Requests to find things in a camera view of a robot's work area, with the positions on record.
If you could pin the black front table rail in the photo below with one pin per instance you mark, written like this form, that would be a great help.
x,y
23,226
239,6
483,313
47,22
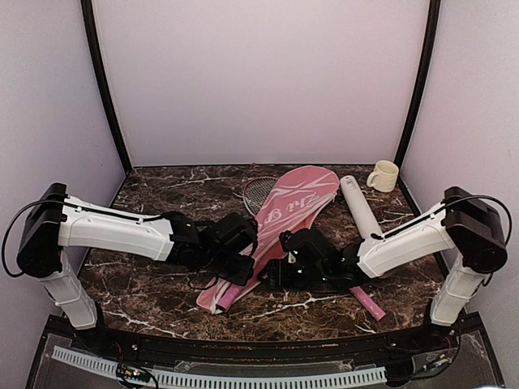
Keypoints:
x,y
391,347

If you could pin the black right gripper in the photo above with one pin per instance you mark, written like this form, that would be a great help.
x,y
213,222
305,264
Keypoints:
x,y
277,275

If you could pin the cream ceramic mug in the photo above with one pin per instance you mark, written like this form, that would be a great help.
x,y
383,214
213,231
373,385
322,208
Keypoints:
x,y
384,176

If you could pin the pink racket cover bag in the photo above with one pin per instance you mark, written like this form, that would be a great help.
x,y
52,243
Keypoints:
x,y
293,204

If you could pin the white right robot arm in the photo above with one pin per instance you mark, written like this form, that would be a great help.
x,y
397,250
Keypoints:
x,y
461,221

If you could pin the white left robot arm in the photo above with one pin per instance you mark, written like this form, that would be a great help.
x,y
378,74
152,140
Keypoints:
x,y
58,221

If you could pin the white slotted cable duct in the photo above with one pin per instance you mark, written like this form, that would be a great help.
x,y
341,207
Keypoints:
x,y
136,377

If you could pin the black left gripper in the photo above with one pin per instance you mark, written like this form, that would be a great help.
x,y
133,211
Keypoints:
x,y
242,276

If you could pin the white shuttlecock tube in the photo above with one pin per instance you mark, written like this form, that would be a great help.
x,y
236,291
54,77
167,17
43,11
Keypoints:
x,y
359,208

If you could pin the pink-handled badminton racket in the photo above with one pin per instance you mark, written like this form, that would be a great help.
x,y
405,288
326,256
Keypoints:
x,y
254,195
230,296

